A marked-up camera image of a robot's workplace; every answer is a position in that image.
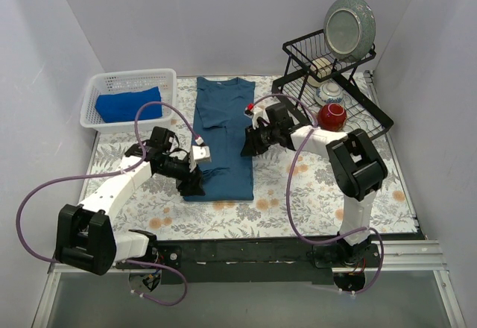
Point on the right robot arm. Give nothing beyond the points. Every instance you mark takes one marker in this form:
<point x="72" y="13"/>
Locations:
<point x="356" y="164"/>

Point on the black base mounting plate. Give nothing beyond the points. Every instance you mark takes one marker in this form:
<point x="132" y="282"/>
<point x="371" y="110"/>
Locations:
<point x="261" y="272"/>

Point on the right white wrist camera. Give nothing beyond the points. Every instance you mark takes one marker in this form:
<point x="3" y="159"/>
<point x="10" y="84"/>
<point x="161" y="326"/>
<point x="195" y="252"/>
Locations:
<point x="256" y="114"/>

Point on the grey green plate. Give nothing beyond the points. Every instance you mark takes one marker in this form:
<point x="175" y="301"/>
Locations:
<point x="350" y="29"/>

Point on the bright blue t shirt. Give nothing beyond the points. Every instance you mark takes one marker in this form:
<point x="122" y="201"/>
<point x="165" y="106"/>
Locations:
<point x="123" y="107"/>

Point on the black wire dish rack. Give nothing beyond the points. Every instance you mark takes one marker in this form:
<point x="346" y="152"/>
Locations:
<point x="359" y="100"/>

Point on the aluminium frame rail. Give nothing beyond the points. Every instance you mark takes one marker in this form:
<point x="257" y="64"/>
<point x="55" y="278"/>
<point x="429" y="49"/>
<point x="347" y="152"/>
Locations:
<point x="414" y="255"/>

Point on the cream ceramic cup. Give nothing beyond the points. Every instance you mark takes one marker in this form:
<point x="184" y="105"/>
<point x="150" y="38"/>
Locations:
<point x="321" y="67"/>

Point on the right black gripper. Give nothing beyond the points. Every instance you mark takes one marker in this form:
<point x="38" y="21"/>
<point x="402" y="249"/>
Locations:
<point x="256" y="139"/>

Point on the white plastic basket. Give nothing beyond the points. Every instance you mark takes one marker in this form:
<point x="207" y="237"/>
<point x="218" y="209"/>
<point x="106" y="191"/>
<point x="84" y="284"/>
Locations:
<point x="130" y="81"/>

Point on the red bowl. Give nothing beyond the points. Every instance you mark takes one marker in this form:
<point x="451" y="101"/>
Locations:
<point x="332" y="117"/>

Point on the teal blue t shirt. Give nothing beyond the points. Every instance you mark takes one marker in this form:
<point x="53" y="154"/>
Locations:
<point x="220" y="120"/>

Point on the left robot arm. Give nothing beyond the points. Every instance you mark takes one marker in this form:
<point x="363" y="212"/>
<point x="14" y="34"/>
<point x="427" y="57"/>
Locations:
<point x="85" y="236"/>

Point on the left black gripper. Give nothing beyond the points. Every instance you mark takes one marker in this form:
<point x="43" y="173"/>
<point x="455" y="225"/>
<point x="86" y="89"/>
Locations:
<point x="188" y="178"/>

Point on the blue white porcelain bowl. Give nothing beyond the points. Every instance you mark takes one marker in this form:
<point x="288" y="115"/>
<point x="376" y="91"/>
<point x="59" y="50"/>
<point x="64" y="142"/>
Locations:
<point x="328" y="93"/>

